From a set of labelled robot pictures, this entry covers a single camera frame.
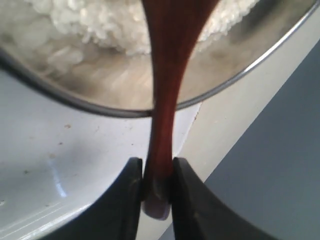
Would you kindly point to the white rectangular plastic tray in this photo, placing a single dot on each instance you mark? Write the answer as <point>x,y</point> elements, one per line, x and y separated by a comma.
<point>54,160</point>

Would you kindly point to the dark red wooden spoon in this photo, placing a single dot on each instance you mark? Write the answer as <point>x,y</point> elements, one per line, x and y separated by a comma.
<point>174,27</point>

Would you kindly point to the steel bowl of rice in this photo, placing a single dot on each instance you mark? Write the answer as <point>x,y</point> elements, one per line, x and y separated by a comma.
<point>107,82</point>

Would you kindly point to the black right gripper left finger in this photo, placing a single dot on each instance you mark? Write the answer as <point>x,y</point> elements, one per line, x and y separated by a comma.
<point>116,213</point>

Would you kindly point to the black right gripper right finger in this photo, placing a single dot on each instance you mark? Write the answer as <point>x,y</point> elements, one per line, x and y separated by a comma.
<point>199,215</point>

